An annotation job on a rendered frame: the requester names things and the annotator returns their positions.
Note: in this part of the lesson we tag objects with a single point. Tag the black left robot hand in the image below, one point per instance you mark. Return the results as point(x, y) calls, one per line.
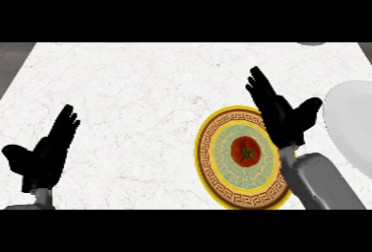
point(46, 154)

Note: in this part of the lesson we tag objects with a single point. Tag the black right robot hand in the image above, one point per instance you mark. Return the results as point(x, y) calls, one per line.
point(281, 114)

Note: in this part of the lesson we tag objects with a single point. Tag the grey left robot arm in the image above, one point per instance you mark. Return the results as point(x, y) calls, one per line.
point(40, 200)

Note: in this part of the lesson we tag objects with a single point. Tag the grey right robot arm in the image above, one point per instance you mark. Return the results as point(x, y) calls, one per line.
point(318, 180)

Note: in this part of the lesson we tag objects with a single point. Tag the red tomato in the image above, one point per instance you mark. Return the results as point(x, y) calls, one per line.
point(245, 151)

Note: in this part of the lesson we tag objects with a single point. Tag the plain white plate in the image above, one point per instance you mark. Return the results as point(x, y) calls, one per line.
point(352, 124)

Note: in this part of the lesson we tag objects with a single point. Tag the yellow rimmed patterned plate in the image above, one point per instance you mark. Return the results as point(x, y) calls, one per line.
point(232, 170)

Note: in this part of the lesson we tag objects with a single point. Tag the grey rounded object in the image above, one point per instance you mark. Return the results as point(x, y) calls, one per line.
point(312, 43)

